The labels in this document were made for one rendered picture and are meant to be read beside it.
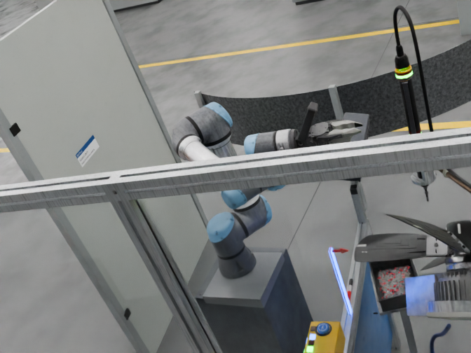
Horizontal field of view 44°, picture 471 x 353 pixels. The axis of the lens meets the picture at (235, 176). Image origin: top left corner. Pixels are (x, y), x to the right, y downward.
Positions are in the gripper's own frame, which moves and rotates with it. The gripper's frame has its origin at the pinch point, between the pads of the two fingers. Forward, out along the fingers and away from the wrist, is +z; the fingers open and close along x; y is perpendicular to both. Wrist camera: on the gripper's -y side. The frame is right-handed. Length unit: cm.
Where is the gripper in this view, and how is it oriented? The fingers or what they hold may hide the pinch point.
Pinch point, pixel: (357, 126)
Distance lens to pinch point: 171.4
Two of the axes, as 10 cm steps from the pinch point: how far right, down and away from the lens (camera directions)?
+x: -2.8, 5.9, -7.5
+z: 9.1, -1.0, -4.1
